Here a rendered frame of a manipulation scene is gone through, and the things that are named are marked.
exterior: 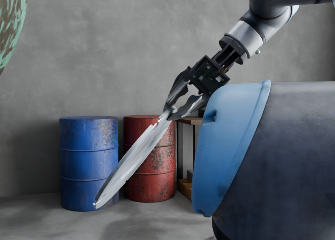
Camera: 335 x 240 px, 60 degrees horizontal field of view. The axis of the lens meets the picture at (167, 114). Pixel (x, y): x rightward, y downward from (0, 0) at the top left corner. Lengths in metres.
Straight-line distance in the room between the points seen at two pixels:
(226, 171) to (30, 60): 3.40
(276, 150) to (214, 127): 0.04
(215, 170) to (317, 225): 0.08
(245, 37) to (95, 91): 2.98
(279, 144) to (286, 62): 4.33
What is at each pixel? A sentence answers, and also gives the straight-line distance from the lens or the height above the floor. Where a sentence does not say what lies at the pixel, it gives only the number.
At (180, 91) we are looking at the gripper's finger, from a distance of 0.64.
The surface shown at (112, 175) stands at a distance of 0.56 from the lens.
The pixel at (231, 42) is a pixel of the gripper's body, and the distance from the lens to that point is 0.60.
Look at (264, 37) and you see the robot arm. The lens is 0.64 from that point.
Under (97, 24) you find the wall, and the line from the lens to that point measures 3.60.
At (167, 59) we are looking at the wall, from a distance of 3.68.
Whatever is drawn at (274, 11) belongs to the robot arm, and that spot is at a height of 1.23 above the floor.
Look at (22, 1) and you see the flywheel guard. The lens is 0.65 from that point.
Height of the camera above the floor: 1.07
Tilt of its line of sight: 3 degrees down
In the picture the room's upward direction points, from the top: straight up
